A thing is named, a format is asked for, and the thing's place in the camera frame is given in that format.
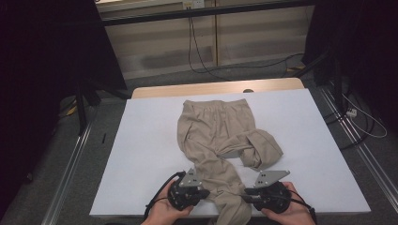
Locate aluminium floor rail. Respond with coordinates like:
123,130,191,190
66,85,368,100
318,87,398,214
40,120,95,225

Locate person's left hand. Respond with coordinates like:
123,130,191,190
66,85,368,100
140,182,195,225

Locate person's right hand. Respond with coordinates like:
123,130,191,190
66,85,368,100
261,181,314,225

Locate black curtain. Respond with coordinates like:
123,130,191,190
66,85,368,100
0,0,128,219
301,0,398,132

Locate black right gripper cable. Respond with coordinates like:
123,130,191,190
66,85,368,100
275,188,318,225

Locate black hanging cable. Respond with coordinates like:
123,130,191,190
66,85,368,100
191,17,231,82
187,17,305,76

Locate white wall socket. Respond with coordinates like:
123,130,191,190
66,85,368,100
182,0,206,9

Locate black horizontal bar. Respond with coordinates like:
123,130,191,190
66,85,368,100
99,0,317,27

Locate black metal stand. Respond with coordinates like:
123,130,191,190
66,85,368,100
294,50,345,116
73,79,130,137

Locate wooden table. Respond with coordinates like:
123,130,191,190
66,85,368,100
130,77,305,99

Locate white cable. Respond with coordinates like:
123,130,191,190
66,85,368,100
341,93,389,139

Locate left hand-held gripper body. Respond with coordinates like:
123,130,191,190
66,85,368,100
167,168,205,212

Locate black floor cable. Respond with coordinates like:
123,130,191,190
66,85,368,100
323,90,376,151

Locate light wooden cabinet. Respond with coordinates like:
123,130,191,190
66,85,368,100
104,6,315,81

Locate beige pants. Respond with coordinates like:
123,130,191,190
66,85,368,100
176,98,284,225

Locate white table mat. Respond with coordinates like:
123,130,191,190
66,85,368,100
89,88,372,218

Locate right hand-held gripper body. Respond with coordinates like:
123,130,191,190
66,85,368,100
253,170,293,214

